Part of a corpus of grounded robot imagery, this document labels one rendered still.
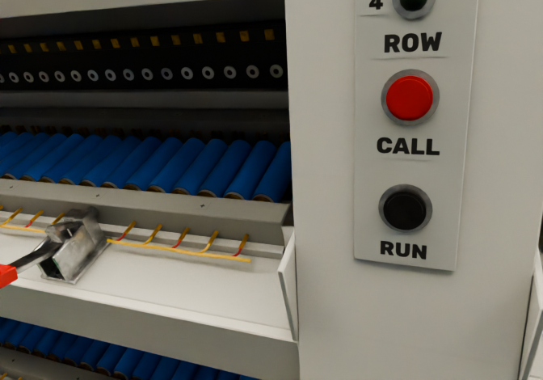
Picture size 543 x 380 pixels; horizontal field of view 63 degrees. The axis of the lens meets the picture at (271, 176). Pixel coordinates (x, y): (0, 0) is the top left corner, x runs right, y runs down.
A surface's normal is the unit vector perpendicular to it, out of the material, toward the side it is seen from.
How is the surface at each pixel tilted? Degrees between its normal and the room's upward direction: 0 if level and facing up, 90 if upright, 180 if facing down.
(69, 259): 90
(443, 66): 90
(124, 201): 18
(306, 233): 90
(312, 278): 90
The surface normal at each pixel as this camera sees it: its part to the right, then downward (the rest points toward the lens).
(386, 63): -0.36, 0.30
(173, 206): -0.16, -0.81
